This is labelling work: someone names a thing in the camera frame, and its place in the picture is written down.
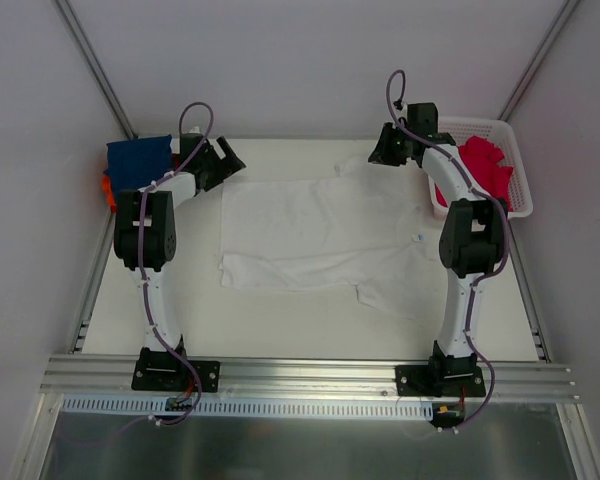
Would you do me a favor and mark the white t shirt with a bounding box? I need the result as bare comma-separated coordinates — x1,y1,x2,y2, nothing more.
220,158,447,321

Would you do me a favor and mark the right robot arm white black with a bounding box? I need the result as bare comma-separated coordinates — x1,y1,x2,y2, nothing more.
369,101,509,359

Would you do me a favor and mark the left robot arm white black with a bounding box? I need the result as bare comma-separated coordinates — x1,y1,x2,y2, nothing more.
109,132,246,390

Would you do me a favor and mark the folded red t shirt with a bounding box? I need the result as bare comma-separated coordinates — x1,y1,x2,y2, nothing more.
171,153,181,170

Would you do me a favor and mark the white plastic basket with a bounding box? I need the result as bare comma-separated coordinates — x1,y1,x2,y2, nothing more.
439,117,533,218

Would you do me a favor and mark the folded blue t shirt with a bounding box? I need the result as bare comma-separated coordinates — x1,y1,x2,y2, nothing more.
104,135,174,195

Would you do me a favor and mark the crumpled pink t shirt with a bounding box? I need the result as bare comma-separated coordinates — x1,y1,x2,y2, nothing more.
456,136,514,211

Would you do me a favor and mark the folded orange t shirt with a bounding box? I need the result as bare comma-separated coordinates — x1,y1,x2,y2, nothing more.
101,174,117,213

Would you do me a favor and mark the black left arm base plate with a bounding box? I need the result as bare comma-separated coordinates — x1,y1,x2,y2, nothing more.
131,347,221,393

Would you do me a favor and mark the left aluminium frame post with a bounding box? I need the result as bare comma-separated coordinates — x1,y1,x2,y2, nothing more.
51,0,137,140

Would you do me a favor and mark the aluminium frame post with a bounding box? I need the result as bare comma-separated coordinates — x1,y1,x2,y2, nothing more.
51,0,137,140
498,0,582,122

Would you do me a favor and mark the right aluminium frame post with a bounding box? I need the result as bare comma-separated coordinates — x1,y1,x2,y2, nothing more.
498,0,582,122

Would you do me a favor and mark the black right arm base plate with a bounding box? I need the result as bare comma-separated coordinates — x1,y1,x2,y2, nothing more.
394,364,486,398

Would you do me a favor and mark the aluminium mounting rail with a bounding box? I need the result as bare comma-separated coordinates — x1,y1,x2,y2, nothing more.
40,354,582,404

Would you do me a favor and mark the white slotted cable duct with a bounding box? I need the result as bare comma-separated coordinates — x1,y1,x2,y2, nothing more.
61,395,433,421

